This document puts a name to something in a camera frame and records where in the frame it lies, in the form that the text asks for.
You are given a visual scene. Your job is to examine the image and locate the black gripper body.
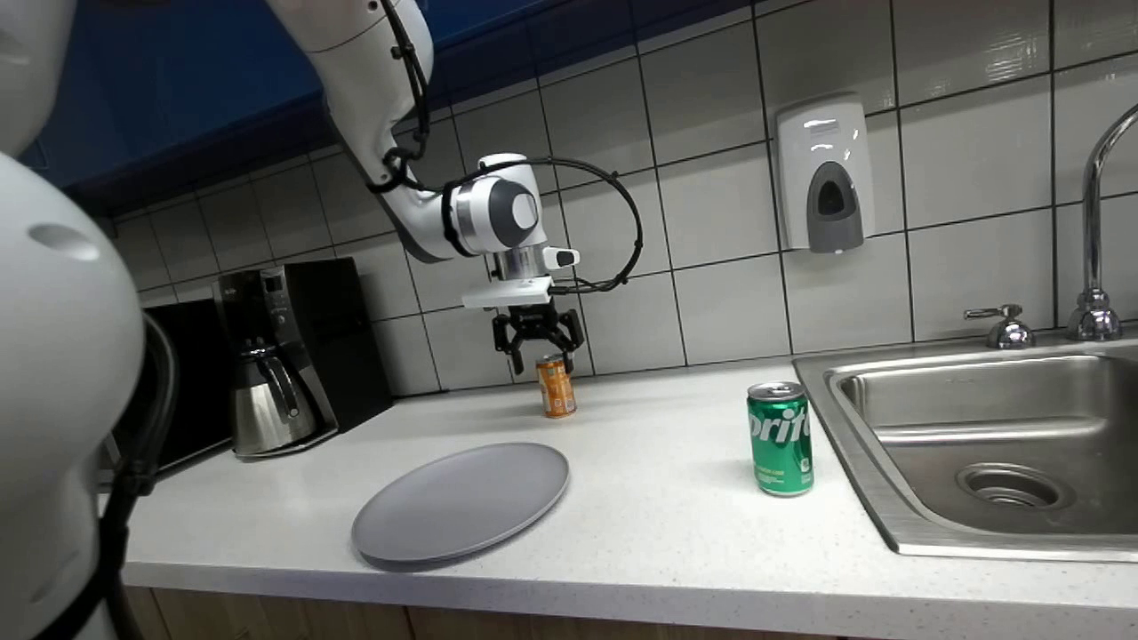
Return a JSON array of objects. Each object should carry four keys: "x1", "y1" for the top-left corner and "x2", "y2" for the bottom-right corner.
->
[{"x1": 508, "y1": 303, "x2": 570, "y2": 343}]

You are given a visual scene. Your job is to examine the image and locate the small brown bottle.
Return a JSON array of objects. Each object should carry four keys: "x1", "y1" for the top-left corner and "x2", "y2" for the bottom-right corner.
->
[{"x1": 533, "y1": 352, "x2": 580, "y2": 423}]

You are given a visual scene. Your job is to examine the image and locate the green Sprite can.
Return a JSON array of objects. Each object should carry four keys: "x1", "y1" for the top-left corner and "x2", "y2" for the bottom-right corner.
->
[{"x1": 742, "y1": 377, "x2": 816, "y2": 502}]

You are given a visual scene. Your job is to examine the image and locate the grey round plate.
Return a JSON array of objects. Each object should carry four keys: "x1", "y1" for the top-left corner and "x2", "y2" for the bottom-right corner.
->
[{"x1": 348, "y1": 439, "x2": 573, "y2": 573}]

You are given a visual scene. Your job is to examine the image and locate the black coffee maker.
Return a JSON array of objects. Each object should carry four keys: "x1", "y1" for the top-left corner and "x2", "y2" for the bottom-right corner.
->
[{"x1": 218, "y1": 252, "x2": 397, "y2": 461}]

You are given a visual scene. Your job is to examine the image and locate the steel coffee carafe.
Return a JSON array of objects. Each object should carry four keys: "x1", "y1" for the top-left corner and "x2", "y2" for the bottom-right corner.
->
[{"x1": 228, "y1": 342, "x2": 341, "y2": 461}]

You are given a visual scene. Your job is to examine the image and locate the black box appliance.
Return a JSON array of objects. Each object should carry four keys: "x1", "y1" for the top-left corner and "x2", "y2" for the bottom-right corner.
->
[{"x1": 137, "y1": 294, "x2": 237, "y2": 475}]

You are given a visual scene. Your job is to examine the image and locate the wooden base cabinet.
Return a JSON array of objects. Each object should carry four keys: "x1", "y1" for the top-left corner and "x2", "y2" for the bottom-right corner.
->
[{"x1": 116, "y1": 583, "x2": 832, "y2": 640}]

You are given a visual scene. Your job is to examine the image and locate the stainless steel sink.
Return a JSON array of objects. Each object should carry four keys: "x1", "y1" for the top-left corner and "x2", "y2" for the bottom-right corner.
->
[{"x1": 790, "y1": 334, "x2": 1138, "y2": 566}]

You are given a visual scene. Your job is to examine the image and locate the chrome faucet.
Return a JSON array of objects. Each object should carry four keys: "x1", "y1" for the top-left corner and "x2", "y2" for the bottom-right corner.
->
[{"x1": 1069, "y1": 100, "x2": 1138, "y2": 343}]

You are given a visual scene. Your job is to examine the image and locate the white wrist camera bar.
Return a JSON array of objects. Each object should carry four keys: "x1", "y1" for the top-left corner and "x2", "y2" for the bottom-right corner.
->
[{"x1": 458, "y1": 276, "x2": 558, "y2": 315}]

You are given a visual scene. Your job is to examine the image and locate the white wall soap dispenser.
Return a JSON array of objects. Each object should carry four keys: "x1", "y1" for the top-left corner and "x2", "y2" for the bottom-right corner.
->
[{"x1": 772, "y1": 95, "x2": 877, "y2": 257}]

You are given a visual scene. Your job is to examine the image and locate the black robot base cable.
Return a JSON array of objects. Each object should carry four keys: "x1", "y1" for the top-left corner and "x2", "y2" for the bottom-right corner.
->
[{"x1": 32, "y1": 308, "x2": 182, "y2": 640}]

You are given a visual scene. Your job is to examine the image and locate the blue wall cabinet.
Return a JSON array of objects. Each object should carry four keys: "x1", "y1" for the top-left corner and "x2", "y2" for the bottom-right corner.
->
[{"x1": 20, "y1": 0, "x2": 761, "y2": 215}]

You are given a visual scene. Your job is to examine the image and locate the chrome faucet handle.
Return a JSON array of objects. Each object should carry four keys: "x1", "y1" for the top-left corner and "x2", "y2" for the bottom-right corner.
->
[{"x1": 959, "y1": 303, "x2": 1038, "y2": 352}]

